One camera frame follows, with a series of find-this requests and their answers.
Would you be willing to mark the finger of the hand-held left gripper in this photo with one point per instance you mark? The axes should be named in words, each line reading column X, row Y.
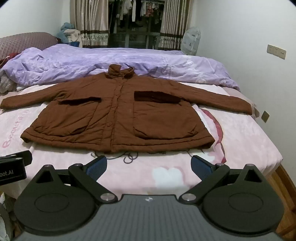
column 23, row 155

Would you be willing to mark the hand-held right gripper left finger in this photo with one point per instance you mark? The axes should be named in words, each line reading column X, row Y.
column 96, row 168

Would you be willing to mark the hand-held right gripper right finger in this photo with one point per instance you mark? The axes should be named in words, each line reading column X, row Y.
column 201, row 168

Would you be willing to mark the brown padded jacket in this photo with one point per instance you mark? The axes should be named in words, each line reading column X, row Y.
column 120, row 115

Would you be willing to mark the pile of grey clothes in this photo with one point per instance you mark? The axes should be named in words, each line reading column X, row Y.
column 5, row 83

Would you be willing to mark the row of hanging clothes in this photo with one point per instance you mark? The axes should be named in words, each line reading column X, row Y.
column 148, row 9

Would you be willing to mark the pink printed blanket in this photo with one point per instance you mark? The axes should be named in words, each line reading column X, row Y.
column 242, row 143

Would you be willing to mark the red cloth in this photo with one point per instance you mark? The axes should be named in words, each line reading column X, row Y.
column 9, row 56

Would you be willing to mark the purple duvet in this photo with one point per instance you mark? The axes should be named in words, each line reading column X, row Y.
column 69, row 60

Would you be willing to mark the mauve quilted headboard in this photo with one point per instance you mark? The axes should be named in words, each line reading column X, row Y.
column 23, row 41

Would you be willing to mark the covered standing fan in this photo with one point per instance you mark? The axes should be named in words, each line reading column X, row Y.
column 190, row 39

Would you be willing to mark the balcony glass door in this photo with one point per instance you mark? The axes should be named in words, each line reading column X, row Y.
column 134, row 39

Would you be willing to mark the beige striped curtain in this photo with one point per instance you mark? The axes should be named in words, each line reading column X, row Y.
column 173, row 23
column 90, row 23

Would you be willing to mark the small beige wall socket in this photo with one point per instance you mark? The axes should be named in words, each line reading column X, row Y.
column 265, row 116

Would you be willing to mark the beige wall socket panel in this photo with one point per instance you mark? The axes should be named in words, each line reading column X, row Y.
column 276, row 51

